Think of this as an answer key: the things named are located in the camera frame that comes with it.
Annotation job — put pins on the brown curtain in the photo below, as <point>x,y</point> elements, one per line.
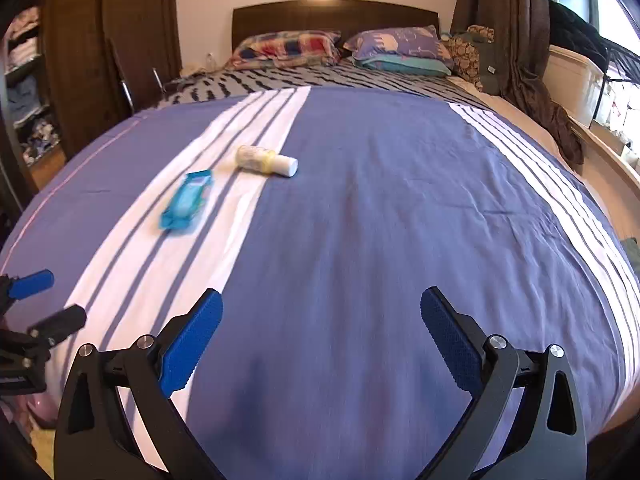
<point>522,38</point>

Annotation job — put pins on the black metal rack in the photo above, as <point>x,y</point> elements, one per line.
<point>619,91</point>

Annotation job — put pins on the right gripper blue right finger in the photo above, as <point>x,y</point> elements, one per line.
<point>524,419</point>

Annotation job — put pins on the teal pillow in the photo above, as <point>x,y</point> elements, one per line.
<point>404,65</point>

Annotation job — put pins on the yellow white plastic bottle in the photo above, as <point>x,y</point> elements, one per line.
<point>264,161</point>

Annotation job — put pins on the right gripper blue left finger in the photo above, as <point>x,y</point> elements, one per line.
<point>93,439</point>

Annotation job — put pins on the dark wooden headboard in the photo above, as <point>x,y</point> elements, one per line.
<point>345,16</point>

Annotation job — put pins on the blue snack wrapper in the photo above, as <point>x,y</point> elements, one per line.
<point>186,205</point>

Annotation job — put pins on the black clothing pile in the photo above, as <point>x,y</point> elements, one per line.
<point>570,32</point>

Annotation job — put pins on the blue white striped bedspread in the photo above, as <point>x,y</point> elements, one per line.
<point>321,367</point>

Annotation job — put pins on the red blue plaid pillow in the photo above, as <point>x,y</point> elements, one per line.
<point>290,48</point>

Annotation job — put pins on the dark wooden wardrobe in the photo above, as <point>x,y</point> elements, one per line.
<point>101,60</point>

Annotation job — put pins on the purple patterned pillow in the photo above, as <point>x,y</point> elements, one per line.
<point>411,42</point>

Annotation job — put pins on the brown patterned cushion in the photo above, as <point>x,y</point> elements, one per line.
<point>475,59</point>

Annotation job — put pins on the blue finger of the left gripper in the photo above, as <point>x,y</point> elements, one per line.
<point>57,327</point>
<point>30,285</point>

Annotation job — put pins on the white storage box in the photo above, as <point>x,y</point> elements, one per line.
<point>574,82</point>

